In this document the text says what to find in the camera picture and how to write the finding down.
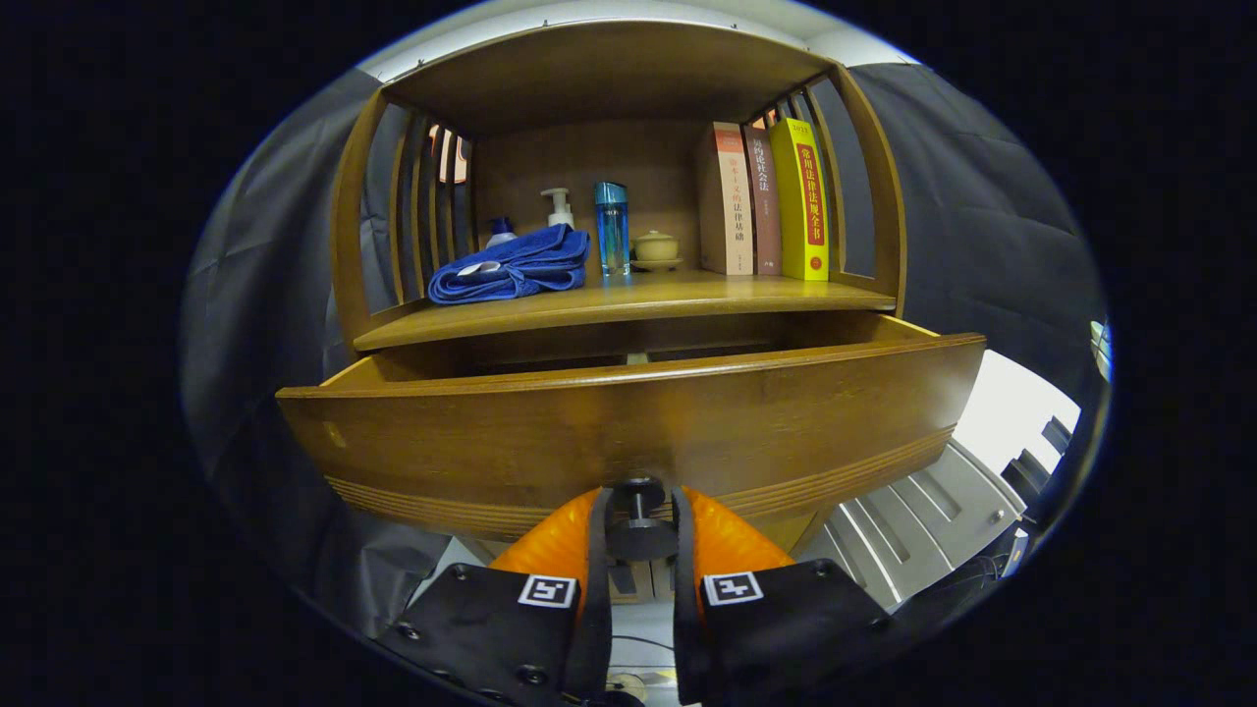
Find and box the wooden cabinet with slatted shelf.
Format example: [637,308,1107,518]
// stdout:
[329,20,909,600]

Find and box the folded blue towel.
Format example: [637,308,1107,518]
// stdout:
[427,224,592,305]

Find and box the tall blue glass bottle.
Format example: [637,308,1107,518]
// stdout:
[593,182,630,277]

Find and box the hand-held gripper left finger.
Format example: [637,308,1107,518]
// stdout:
[378,486,615,707]

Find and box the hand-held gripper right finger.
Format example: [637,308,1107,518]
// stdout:
[671,484,895,707]

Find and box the lidded ceramic tea cup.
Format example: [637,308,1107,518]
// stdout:
[630,230,684,272]

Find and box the brown book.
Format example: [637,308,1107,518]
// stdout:
[741,123,784,277]

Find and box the yellow book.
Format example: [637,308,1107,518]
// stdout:
[769,118,831,283]

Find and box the beige book with orange band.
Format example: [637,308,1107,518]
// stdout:
[699,122,755,276]

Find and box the wooden drawer with black knob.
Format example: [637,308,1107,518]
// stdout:
[275,314,988,566]

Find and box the white panelled door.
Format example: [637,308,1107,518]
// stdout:
[795,437,1027,610]

